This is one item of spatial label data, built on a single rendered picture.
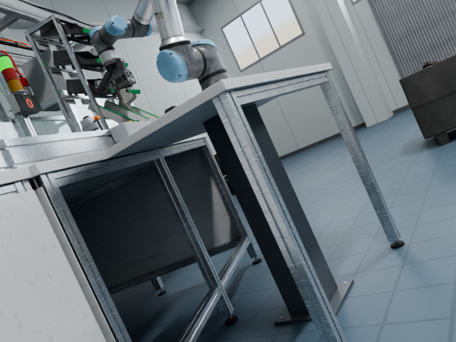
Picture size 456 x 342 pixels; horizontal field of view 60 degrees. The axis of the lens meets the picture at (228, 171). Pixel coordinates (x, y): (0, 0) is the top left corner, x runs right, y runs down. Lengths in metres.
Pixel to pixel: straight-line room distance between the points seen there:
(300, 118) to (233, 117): 8.58
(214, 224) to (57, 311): 1.63
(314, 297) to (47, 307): 0.65
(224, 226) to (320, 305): 1.46
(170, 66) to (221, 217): 1.29
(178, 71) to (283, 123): 8.44
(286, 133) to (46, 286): 9.04
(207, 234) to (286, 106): 7.38
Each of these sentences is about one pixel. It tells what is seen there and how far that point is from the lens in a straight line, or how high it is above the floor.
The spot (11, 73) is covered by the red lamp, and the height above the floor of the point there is 1.33.
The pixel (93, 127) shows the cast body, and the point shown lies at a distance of 1.85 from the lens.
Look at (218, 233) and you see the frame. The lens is 2.53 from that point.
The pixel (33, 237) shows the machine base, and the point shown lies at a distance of 1.04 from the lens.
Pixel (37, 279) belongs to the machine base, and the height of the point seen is 0.60.
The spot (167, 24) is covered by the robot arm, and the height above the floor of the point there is 1.17.
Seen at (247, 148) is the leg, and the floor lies 0.67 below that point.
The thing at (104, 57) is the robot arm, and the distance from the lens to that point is 1.80.
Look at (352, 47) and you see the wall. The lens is 8.56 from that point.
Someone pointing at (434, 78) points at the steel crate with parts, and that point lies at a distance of 3.73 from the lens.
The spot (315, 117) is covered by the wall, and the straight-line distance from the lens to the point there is 9.48.
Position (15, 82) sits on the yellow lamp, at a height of 1.30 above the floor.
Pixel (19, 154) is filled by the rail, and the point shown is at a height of 0.91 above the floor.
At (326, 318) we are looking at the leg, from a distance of 1.15.
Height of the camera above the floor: 0.68
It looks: 2 degrees down
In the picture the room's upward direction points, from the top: 25 degrees counter-clockwise
